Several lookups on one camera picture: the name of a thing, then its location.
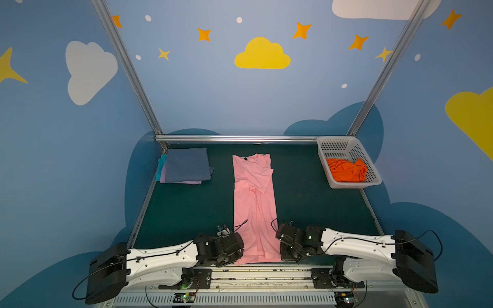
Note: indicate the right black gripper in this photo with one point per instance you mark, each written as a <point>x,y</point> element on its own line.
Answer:
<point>285,240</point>

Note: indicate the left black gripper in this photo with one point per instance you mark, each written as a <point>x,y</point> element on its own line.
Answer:
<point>234,243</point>

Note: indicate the pink t shirt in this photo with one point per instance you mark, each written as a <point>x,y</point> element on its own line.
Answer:
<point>255,208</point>

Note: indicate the white plastic laundry basket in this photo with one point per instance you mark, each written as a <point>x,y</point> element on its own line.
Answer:
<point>346,148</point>

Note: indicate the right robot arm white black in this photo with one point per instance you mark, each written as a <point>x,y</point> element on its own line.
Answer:
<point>399,257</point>

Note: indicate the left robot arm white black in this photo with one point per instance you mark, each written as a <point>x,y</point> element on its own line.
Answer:
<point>120,268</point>

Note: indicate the left green circuit board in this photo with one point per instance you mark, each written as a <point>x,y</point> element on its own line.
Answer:
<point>184,298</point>

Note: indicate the green circuit board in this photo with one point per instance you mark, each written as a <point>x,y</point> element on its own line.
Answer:
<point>344,300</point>
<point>184,298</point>

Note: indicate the right green circuit board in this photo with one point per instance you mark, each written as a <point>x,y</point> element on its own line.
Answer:
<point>344,300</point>

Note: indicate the orange t shirt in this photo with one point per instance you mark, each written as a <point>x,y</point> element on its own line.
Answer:
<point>347,171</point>

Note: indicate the folded lilac t shirt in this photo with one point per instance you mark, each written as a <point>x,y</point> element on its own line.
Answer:
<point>162,179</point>

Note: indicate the folded grey blue t shirt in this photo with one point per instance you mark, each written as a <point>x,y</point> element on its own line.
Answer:
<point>188,164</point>

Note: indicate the folded teal t shirt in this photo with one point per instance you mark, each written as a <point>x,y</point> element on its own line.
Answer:
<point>160,166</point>

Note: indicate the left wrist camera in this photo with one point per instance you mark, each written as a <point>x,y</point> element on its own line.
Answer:
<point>223,230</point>

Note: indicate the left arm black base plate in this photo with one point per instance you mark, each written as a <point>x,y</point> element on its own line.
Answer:
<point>191,278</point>

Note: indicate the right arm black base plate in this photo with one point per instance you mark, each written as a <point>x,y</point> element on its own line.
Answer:
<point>330,278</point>

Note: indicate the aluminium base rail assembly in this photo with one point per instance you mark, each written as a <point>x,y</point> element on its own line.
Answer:
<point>267,285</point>

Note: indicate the aluminium frame back crossbar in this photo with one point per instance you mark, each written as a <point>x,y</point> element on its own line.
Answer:
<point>235,139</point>

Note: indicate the aluminium frame right post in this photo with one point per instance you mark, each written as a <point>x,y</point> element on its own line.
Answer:
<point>406,36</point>

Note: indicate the aluminium frame post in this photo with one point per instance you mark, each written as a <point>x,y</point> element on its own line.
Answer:
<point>406,36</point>
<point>103,12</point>

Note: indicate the aluminium frame left post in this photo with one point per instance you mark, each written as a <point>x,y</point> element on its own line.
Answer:
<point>103,12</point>

